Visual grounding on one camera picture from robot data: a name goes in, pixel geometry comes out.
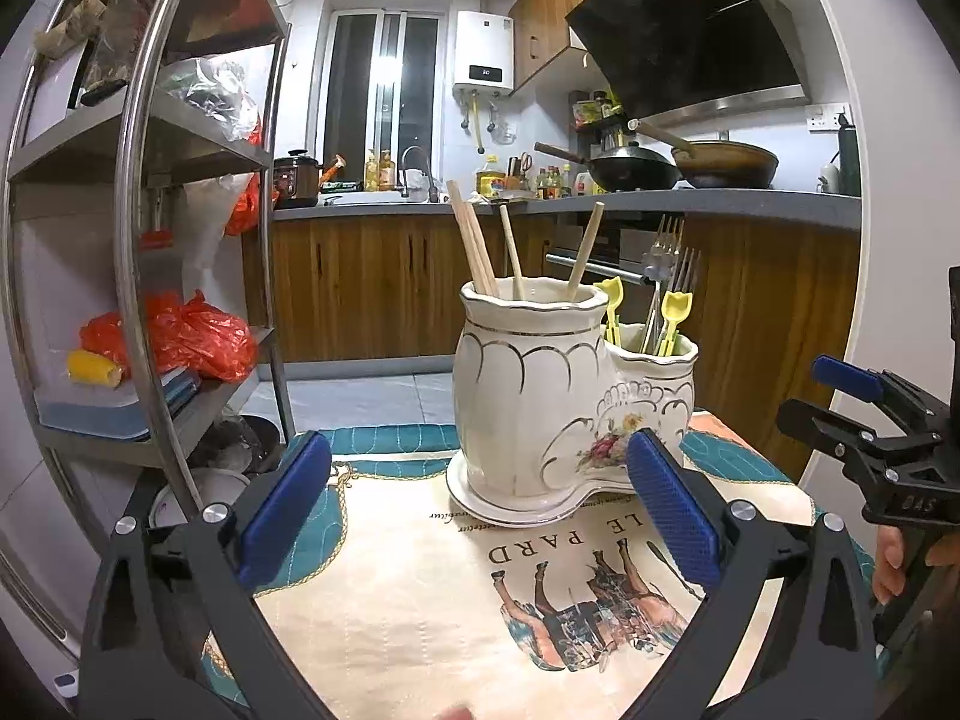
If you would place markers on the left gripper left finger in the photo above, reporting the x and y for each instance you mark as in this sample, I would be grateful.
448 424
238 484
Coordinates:
274 507

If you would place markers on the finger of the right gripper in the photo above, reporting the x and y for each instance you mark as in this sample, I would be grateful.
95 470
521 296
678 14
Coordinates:
861 384

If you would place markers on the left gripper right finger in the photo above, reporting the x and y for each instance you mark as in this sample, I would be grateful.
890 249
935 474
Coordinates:
689 530

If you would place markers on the kitchen faucet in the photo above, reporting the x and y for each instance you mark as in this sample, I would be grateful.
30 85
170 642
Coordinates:
415 176

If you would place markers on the person's right hand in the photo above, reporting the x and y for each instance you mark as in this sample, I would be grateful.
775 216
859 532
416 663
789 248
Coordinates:
889 576

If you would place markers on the printed horse table mat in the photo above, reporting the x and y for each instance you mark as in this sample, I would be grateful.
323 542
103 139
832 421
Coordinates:
395 603

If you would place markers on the white ceramic utensil holder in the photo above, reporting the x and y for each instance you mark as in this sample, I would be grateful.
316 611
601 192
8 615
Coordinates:
545 407

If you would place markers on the yellow plastic fork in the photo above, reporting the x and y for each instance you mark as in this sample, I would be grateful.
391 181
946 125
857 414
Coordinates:
613 289
675 309

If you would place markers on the silver metal fork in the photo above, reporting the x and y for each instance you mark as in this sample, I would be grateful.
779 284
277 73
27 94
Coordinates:
684 279
659 264

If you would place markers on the brown frying pan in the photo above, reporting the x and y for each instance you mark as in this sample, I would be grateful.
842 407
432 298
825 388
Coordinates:
714 163

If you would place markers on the hanging red plastic bag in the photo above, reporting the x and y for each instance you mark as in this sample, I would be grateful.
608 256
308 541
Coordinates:
246 212

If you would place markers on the built-in oven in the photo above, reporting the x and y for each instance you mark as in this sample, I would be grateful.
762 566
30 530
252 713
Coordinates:
618 251

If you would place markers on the wooden chopstick in holder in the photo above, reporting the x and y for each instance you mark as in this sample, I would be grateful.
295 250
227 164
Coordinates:
518 285

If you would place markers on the red rice cooker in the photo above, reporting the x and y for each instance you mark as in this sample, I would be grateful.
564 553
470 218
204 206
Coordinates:
296 180

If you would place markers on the black wok with lid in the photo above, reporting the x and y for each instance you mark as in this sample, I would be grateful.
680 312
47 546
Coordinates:
622 169

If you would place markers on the yellow oil bottle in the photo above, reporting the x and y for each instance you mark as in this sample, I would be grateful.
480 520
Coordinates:
490 179

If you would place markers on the clear plastic bag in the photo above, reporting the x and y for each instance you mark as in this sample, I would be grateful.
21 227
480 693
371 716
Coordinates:
216 87

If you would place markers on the black range hood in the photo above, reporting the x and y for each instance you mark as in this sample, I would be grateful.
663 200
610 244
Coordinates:
663 57

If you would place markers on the window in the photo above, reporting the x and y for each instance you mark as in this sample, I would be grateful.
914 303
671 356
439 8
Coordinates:
380 91

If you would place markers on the metal storage shelf rack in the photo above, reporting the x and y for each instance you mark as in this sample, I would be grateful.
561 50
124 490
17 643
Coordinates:
113 190

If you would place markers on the white water heater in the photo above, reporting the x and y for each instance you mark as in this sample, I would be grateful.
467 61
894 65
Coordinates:
484 52

